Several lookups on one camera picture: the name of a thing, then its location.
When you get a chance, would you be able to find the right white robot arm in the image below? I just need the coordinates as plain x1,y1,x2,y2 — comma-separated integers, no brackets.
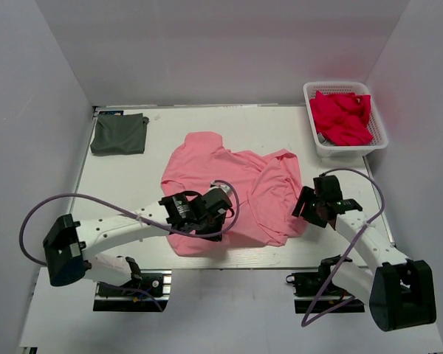
286,171,436,332

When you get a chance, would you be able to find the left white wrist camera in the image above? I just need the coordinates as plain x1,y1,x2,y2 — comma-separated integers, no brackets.
209,180,233,197

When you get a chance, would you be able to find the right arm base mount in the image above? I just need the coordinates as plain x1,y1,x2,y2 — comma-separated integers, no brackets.
285,267,365,314

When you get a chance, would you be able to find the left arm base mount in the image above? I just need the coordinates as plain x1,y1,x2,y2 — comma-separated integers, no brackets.
93,270,172,313

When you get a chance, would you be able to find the pink t-shirt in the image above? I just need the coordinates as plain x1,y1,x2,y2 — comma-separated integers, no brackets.
161,132,306,257

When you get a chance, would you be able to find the folded dark grey t-shirt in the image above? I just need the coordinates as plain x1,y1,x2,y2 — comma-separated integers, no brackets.
90,114,149,156

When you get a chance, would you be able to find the red t-shirt in basket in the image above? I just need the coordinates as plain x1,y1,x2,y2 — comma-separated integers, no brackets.
309,91,373,146

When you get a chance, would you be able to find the blue label sticker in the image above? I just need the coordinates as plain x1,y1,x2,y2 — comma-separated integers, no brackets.
95,110,124,116

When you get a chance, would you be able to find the white plastic basket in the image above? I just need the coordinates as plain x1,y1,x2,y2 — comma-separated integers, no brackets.
303,81,388,158

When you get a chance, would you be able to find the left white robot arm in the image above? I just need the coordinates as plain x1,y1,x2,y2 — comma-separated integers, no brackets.
43,184,233,294

